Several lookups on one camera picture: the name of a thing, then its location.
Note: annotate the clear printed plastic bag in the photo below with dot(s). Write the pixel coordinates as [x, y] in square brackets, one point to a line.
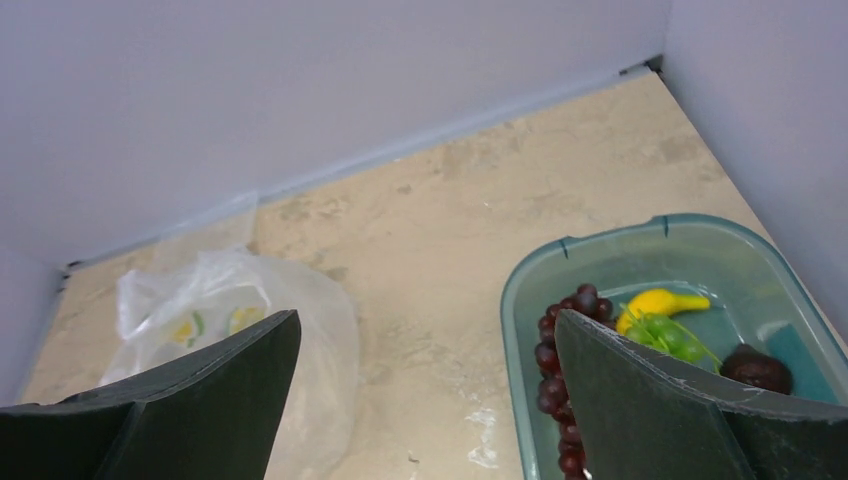
[164, 316]

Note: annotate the yellow fake banana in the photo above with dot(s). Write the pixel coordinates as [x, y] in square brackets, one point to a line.
[658, 301]

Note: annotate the green fake grapes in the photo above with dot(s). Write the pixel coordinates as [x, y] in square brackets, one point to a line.
[662, 333]

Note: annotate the dark fake plum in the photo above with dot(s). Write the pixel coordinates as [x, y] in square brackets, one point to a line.
[749, 366]

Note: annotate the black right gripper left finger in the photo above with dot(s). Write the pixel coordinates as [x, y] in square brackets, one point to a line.
[211, 414]

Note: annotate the dark purple fake grapes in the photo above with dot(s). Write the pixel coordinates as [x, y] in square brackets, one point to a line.
[553, 398]

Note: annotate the teal translucent plastic tub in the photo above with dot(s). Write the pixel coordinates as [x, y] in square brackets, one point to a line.
[755, 299]

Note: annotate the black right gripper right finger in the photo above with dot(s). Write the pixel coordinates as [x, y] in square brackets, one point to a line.
[643, 414]

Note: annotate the clear plastic screw organizer box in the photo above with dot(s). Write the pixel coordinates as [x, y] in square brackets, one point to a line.
[230, 225]

